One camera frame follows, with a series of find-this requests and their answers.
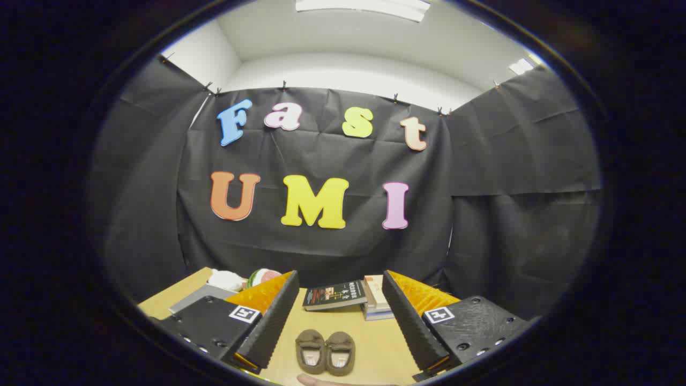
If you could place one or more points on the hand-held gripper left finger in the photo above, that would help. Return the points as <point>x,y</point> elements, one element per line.
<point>270,321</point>

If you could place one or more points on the black cover book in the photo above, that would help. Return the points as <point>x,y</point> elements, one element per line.
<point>332,295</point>

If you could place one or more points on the long ceiling light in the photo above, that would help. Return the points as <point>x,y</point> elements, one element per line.
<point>364,8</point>

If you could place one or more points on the brown shoe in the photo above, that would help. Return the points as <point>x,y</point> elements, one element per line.
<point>310,343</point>
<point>341,346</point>

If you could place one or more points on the small ceiling light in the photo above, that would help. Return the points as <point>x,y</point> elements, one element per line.
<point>521,66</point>

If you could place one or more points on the white plush toy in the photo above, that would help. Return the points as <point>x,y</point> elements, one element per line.
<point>225,280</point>

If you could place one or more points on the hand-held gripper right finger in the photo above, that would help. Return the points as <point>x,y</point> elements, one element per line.
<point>410,321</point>

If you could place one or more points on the cream fabric storage box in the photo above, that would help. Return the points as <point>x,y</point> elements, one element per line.
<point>201,297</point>

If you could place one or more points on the watermelon slice plush toy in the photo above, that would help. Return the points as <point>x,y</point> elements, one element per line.
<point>263,276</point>

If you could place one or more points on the blue cover book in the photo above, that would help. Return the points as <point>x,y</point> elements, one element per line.
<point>378,315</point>

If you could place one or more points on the cream cover book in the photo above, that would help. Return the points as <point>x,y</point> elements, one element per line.
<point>376,292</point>

